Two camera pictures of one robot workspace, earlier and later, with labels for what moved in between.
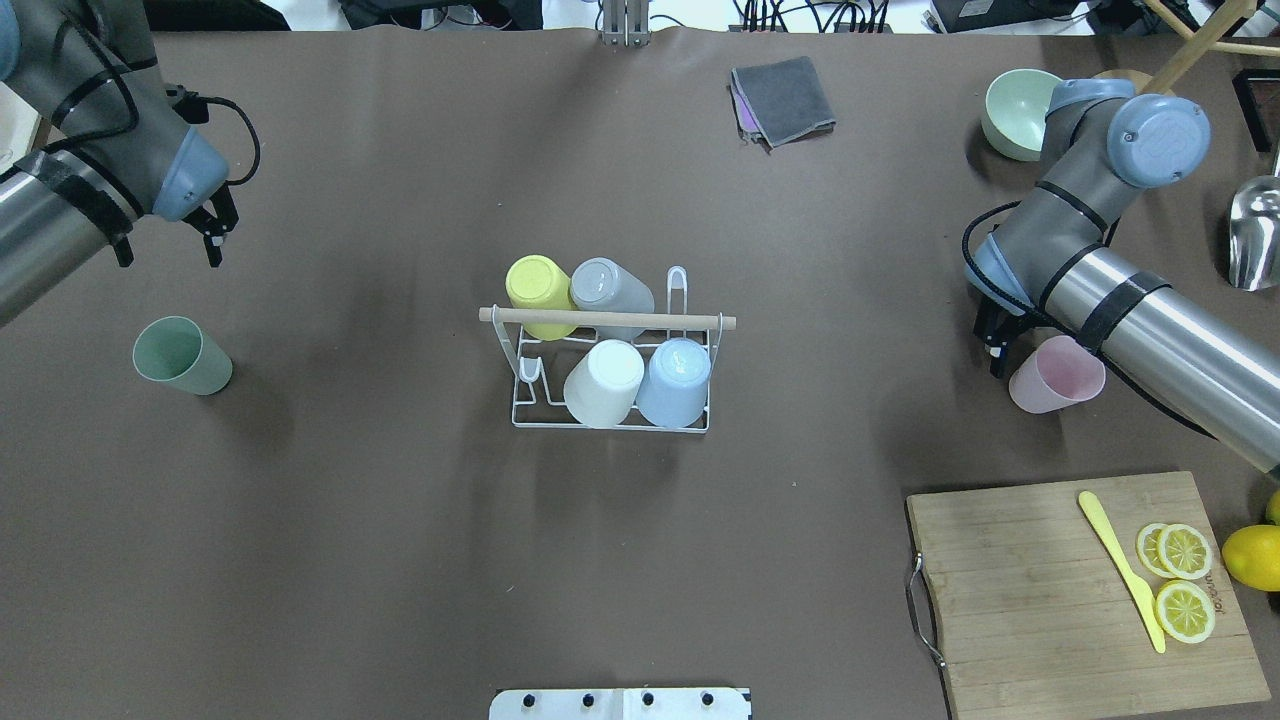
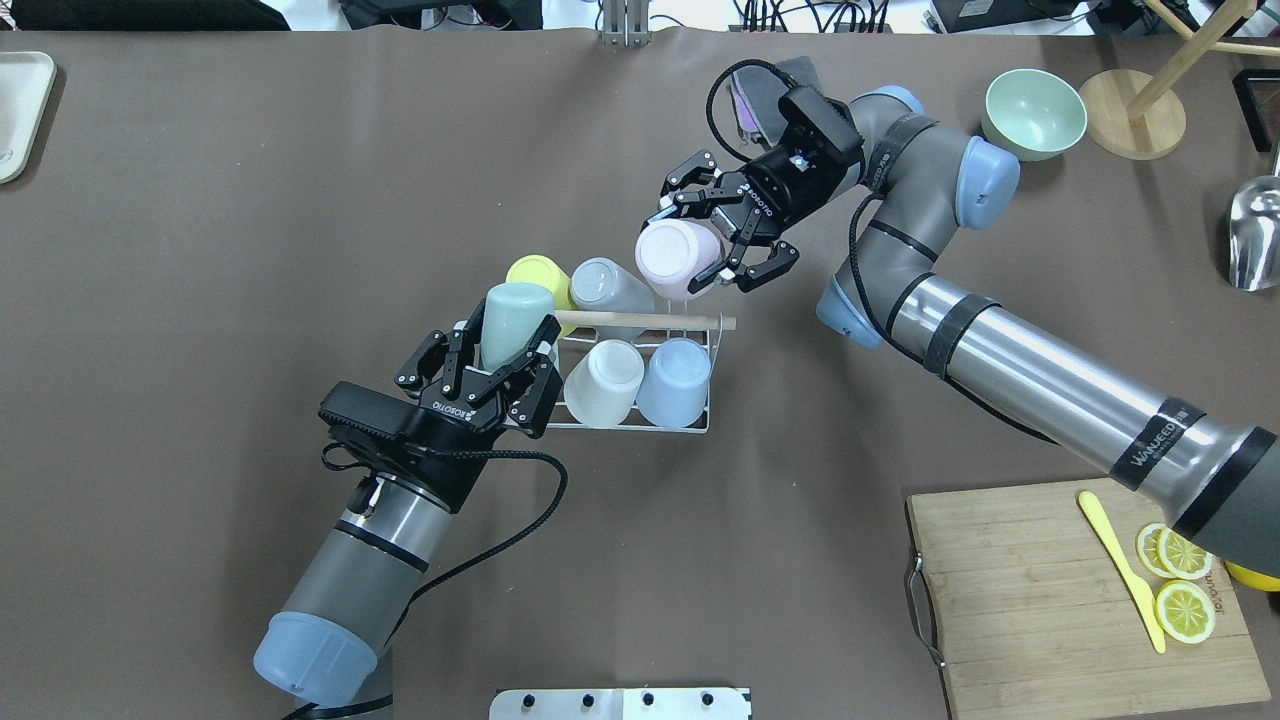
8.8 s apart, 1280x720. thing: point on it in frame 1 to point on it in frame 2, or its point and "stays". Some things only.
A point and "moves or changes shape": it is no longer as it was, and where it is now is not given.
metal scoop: (1254, 232) stays
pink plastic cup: (1062, 374) moves or changes shape
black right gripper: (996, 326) to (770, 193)
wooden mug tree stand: (1202, 43) stays
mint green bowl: (1014, 116) stays
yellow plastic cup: (537, 282) stays
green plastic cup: (172, 349) to (513, 313)
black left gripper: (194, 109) to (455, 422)
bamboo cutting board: (1034, 618) stays
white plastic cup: (602, 388) stays
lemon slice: (1149, 552) stays
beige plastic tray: (19, 123) stays
